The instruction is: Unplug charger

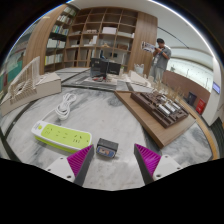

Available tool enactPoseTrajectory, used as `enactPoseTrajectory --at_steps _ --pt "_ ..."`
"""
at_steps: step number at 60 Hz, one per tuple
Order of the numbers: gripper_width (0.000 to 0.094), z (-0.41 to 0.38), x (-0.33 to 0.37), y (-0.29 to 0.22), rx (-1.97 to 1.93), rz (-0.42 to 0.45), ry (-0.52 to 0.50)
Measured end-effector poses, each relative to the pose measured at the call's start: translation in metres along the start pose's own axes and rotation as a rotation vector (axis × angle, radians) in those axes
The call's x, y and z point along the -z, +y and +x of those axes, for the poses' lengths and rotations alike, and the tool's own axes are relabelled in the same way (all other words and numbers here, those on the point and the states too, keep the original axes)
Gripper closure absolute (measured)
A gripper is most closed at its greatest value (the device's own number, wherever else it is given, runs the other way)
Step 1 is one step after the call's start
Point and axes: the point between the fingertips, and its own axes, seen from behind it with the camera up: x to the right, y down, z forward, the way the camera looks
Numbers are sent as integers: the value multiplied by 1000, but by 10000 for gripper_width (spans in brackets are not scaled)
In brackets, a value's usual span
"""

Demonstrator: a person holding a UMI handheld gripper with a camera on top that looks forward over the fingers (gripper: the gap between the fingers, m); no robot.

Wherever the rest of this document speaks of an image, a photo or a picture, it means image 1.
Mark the person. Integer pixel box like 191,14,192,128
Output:
151,37,173,83

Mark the dark grey charger block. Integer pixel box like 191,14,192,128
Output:
95,137,120,159

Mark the blue wall screen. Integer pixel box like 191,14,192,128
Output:
212,81,222,95

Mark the white bucket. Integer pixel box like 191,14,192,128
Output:
133,63,145,76

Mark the wooden shelf unit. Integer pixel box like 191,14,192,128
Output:
23,3,158,76

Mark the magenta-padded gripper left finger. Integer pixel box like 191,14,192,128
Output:
44,144,96,187

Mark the small white architectural model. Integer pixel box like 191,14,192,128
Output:
126,69,156,89

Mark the coiled white power cable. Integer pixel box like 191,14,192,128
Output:
39,92,78,123

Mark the white and lime power strip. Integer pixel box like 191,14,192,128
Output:
31,120,93,154

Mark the printed poster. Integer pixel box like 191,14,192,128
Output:
140,40,157,54

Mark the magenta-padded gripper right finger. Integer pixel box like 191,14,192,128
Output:
133,143,184,185

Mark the black architectural model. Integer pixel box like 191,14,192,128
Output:
83,57,123,88

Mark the brown architectural model on board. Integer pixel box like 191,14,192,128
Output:
114,88,198,149

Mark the glass-fronted bookcase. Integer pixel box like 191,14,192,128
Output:
0,43,26,91

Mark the white slatted architectural model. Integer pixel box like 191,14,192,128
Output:
0,55,63,117

